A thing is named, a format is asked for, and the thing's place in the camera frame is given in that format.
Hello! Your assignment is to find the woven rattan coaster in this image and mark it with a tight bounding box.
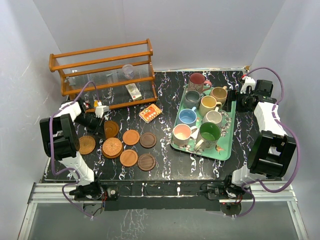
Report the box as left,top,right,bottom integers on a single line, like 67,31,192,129
102,137,123,156
79,135,96,155

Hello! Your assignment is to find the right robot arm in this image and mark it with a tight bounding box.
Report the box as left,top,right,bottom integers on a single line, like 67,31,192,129
222,76,297,199

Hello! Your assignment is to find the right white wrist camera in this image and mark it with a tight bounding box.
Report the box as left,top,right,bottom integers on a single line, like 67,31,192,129
240,75,256,94

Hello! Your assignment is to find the purple cable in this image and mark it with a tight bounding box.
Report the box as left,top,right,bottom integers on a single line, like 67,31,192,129
49,80,103,221
207,66,301,218

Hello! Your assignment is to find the orange wooden coaster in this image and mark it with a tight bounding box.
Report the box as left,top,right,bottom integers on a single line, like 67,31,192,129
122,129,140,146
120,149,138,167

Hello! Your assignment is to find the pink mug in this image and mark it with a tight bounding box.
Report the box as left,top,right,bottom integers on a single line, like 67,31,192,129
172,123,198,146

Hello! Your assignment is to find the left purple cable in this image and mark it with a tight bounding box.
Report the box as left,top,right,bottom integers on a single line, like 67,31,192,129
49,80,103,221

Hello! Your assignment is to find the green mug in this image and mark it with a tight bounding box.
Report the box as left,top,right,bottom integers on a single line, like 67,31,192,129
193,122,221,151

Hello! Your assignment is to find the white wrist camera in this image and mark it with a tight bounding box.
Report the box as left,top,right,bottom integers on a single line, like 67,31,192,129
94,105,110,119
240,75,256,94

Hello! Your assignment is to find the yellow mug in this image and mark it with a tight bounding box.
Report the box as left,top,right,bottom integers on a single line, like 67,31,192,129
199,95,223,117

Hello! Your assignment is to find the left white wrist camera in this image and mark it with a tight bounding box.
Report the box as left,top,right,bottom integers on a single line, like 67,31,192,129
94,105,110,119

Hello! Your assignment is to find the blue mug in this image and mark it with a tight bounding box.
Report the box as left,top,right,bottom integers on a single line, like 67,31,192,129
178,106,197,127

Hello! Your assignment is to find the green floral tray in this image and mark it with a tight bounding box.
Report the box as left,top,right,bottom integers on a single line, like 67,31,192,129
170,101,237,161

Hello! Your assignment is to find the white green small box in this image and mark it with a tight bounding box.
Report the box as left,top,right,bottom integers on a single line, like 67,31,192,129
125,83,142,101

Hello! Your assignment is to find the yellow small block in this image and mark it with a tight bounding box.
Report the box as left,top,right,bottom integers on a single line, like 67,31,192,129
94,100,101,108

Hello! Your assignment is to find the white beige mug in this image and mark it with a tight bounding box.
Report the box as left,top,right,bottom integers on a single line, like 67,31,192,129
202,110,223,127

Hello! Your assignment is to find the clear plastic cup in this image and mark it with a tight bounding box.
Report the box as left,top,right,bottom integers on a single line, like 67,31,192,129
122,64,134,80

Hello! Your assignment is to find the maroon mug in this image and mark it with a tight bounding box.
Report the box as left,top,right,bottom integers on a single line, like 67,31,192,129
187,72,212,94

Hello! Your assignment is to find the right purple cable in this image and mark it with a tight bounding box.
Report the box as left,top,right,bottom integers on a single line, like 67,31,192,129
207,66,301,218

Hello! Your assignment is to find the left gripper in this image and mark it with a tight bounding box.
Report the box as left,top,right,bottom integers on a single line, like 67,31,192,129
74,113,107,141

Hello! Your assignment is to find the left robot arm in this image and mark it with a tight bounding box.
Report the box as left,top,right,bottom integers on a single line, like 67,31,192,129
39,99,110,200

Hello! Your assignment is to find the grey mug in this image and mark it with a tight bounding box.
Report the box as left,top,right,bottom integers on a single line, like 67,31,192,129
183,90,205,109

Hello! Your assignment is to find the orange patterned card pack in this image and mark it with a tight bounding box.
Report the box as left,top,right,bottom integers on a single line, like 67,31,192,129
139,103,162,124

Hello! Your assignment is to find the dark walnut coaster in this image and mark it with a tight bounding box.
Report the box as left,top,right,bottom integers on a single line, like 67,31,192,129
137,153,156,171
139,132,157,149

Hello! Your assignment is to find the black front base frame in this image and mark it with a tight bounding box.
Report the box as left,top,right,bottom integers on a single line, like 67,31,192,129
69,179,253,211

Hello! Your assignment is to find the wooden shelf rack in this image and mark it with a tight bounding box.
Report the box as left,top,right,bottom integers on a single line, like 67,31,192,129
48,38,158,109

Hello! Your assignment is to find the tan brown mug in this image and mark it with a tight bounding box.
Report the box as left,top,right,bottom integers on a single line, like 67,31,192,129
209,86,228,105

